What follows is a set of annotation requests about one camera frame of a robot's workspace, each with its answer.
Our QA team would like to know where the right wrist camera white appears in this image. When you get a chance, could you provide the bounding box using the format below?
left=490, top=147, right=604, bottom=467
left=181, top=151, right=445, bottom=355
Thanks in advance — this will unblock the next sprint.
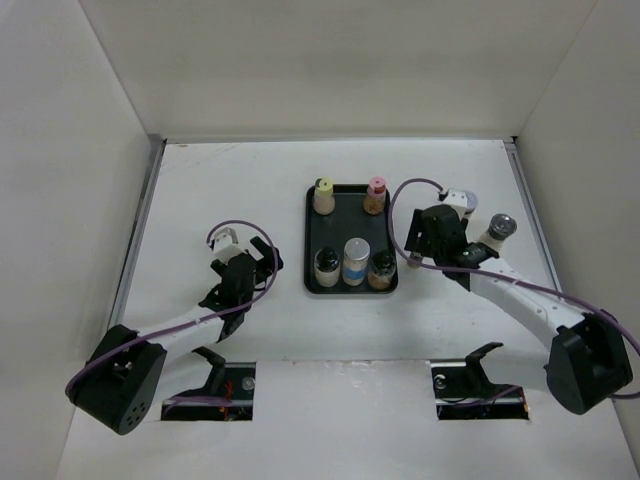
left=438, top=188, right=471, bottom=218

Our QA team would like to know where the white powder bottle black cap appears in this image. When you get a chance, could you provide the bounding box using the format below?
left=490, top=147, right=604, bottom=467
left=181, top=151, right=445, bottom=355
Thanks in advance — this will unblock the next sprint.
left=314, top=246, right=341, bottom=288

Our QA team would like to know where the yellow cap spice bottle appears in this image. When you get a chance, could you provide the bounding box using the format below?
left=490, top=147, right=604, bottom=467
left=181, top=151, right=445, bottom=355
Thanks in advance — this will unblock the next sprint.
left=312, top=177, right=335, bottom=216

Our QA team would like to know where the tall blue label spice jar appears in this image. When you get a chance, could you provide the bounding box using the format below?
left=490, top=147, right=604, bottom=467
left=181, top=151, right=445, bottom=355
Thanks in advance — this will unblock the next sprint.
left=341, top=237, right=371, bottom=287

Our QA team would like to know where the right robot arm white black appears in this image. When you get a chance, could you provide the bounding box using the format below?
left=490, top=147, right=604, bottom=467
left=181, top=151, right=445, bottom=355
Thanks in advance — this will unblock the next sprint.
left=404, top=204, right=633, bottom=414

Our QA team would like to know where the black rectangular tray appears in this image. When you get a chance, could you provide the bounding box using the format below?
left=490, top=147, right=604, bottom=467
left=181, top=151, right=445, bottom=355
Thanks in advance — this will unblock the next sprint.
left=303, top=184, right=399, bottom=296

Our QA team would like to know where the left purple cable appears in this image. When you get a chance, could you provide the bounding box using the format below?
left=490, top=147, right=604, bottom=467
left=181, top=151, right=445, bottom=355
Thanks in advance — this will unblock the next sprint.
left=65, top=222, right=281, bottom=414

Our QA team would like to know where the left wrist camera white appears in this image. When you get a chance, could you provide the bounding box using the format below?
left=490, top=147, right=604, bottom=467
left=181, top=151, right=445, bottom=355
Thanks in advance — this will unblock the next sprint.
left=207, top=227, right=248, bottom=269

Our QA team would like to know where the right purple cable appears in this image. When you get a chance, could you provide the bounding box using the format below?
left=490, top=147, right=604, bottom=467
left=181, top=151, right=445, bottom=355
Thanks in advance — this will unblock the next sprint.
left=389, top=178, right=640, bottom=401

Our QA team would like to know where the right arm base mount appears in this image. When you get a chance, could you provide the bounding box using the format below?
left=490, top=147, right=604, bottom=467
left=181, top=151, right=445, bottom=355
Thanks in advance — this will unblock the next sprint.
left=430, top=342, right=529, bottom=421

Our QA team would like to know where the pink cap spice bottle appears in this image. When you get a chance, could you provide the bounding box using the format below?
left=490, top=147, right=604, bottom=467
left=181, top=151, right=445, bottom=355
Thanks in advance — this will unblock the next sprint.
left=363, top=176, right=387, bottom=216

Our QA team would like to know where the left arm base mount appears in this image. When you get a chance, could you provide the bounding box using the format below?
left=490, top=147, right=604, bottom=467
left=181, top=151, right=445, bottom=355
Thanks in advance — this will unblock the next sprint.
left=160, top=347, right=257, bottom=422

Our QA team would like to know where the purple cable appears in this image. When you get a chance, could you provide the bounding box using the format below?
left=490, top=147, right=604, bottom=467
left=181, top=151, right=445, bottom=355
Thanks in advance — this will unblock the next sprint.
left=389, top=178, right=640, bottom=401
left=65, top=222, right=281, bottom=414

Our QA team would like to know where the brown spice bottle black cap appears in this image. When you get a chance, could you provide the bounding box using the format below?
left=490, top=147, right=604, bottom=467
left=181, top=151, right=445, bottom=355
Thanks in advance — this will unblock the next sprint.
left=367, top=250, right=396, bottom=291

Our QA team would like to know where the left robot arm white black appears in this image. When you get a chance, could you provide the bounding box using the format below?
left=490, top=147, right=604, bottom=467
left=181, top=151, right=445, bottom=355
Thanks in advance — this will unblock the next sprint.
left=65, top=236, right=284, bottom=435

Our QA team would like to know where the small black pepper bottle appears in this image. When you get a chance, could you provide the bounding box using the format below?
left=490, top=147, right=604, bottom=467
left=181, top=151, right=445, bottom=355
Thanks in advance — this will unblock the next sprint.
left=407, top=252, right=423, bottom=269

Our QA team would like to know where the white powder bottle silver cap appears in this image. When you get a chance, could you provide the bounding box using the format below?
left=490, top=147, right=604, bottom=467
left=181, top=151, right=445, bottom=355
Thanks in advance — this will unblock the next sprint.
left=478, top=213, right=518, bottom=252

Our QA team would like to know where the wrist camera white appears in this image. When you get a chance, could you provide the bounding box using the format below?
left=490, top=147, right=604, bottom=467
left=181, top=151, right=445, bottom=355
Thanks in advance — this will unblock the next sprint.
left=207, top=227, right=248, bottom=269
left=438, top=188, right=471, bottom=218

